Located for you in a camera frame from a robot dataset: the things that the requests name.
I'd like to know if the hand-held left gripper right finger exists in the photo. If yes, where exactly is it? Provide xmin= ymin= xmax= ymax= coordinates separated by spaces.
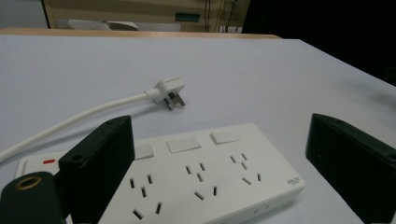
xmin=304 ymin=113 xmax=396 ymax=224

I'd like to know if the white power cable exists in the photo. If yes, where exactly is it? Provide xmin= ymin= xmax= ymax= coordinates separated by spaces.
xmin=0 ymin=90 xmax=157 ymax=164

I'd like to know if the white power strip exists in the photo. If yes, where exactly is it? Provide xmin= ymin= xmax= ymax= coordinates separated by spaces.
xmin=14 ymin=122 xmax=306 ymax=224

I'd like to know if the wooden cabinet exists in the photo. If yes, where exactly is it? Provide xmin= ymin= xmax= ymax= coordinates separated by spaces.
xmin=41 ymin=0 xmax=251 ymax=34

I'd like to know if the white three-pin plug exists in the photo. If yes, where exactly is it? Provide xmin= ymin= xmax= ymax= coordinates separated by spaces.
xmin=152 ymin=77 xmax=187 ymax=112

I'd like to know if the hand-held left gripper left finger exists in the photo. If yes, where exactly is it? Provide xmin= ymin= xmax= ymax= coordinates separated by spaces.
xmin=57 ymin=115 xmax=136 ymax=224

